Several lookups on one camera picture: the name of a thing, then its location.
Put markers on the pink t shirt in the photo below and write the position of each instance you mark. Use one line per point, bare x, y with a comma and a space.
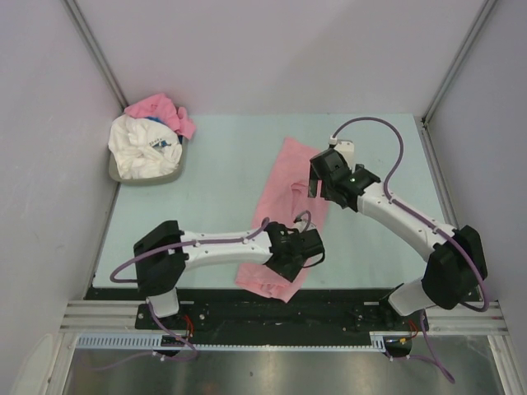
284, 196
161, 106

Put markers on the grey laundry basket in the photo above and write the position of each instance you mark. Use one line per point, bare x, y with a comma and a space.
154, 181

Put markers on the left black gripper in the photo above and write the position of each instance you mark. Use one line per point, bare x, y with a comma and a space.
290, 271

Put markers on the white t shirt in basket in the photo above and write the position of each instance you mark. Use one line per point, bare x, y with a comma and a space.
142, 148

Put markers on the aluminium rail frame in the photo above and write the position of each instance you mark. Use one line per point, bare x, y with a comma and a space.
100, 316
458, 321

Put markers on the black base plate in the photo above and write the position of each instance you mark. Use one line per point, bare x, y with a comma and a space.
361, 309

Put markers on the right corner aluminium post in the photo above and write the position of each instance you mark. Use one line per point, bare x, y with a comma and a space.
461, 56

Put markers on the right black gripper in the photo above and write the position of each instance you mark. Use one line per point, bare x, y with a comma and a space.
313, 188

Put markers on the blue garment in basket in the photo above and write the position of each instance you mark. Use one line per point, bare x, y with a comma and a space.
155, 119

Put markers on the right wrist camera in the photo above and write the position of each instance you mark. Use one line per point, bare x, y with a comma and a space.
346, 148

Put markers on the pink t shirt in basket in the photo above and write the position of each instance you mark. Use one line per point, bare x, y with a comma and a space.
161, 106

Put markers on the left corner aluminium post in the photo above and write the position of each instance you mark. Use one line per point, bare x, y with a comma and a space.
93, 47

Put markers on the corner aluminium post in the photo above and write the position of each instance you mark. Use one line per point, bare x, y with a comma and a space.
461, 56
93, 47

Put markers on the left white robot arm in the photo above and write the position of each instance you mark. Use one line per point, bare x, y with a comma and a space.
167, 252

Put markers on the aluminium rail frame left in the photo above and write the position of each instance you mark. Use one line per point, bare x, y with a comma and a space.
100, 316

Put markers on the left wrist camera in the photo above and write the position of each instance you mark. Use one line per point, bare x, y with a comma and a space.
303, 225

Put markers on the aluminium rail frame right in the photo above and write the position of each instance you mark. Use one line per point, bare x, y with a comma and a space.
458, 321

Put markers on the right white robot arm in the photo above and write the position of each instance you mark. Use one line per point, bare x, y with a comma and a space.
454, 257

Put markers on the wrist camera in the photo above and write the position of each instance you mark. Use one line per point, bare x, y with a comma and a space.
346, 148
303, 225

